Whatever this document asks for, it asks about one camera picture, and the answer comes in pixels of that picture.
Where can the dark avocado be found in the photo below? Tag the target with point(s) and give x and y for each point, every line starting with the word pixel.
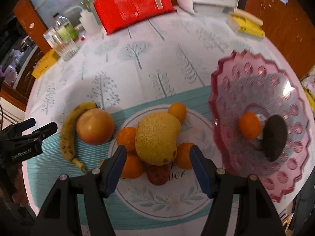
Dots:
pixel 275 135

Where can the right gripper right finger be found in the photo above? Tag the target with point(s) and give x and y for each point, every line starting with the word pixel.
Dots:
pixel 218 187

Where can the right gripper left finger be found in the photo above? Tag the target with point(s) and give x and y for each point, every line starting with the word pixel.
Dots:
pixel 99 184

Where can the clear glass cup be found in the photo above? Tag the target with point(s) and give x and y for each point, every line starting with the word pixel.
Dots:
pixel 65 49

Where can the yellow spotted banana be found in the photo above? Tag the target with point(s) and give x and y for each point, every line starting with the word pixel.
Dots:
pixel 67 134

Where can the white squeeze bottle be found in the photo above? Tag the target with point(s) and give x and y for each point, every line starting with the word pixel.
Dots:
pixel 90 22

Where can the orange tangerine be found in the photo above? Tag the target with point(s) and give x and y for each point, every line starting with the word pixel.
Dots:
pixel 133 167
pixel 179 111
pixel 249 126
pixel 183 156
pixel 126 137

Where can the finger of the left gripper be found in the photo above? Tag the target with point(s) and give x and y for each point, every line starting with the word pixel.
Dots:
pixel 14 130
pixel 33 140

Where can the green label bottle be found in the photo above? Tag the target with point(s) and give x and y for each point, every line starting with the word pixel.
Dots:
pixel 64 28

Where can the pink glass fruit bowl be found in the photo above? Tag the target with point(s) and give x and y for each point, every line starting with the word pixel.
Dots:
pixel 260 123

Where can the cream paper roll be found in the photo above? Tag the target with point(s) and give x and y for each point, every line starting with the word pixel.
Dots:
pixel 246 15

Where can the orange tangerine top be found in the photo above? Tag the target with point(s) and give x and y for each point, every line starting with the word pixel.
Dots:
pixel 179 111

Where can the orange tangerine bottom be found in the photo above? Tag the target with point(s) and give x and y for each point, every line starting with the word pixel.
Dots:
pixel 133 167

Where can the red snack package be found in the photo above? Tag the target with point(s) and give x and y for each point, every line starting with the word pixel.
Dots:
pixel 119 14

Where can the yellow tissue pack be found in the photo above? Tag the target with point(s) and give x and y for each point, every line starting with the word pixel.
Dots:
pixel 243 26

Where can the small white box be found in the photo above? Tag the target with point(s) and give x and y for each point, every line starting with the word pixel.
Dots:
pixel 51 37

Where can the small red apple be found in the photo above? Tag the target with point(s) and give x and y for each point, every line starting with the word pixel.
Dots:
pixel 158 175

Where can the yellow cardboard box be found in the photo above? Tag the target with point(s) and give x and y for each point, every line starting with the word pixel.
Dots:
pixel 45 63

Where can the red yellow apple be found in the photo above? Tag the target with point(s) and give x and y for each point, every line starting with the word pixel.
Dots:
pixel 95 127

